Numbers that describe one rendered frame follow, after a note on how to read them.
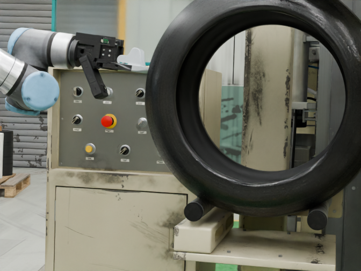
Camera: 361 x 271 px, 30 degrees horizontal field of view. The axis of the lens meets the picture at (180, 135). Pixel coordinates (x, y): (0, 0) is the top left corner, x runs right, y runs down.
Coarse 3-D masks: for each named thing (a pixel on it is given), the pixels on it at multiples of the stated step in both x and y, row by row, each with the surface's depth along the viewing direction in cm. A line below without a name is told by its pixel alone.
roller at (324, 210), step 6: (324, 204) 161; (312, 210) 151; (318, 210) 149; (324, 210) 153; (312, 216) 149; (318, 216) 149; (324, 216) 149; (312, 222) 149; (318, 222) 149; (324, 222) 148; (312, 228) 149; (318, 228) 149
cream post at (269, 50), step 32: (256, 32) 187; (288, 32) 185; (256, 64) 187; (288, 64) 185; (256, 96) 188; (288, 96) 186; (256, 128) 188; (288, 128) 189; (256, 160) 188; (288, 160) 194; (256, 224) 189
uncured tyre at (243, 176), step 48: (240, 0) 150; (288, 0) 148; (336, 0) 149; (192, 48) 179; (336, 48) 145; (192, 96) 180; (192, 144) 180; (336, 144) 146; (192, 192) 160; (240, 192) 152; (288, 192) 150; (336, 192) 152
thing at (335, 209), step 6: (342, 192) 181; (330, 198) 181; (336, 198) 181; (342, 198) 181; (330, 204) 181; (336, 204) 181; (342, 204) 181; (306, 210) 183; (330, 210) 182; (336, 210) 182; (342, 210) 182; (330, 216) 182; (336, 216) 182
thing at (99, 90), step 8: (88, 56) 169; (88, 64) 168; (88, 72) 168; (96, 72) 170; (88, 80) 168; (96, 80) 168; (96, 88) 168; (104, 88) 169; (96, 96) 168; (104, 96) 169
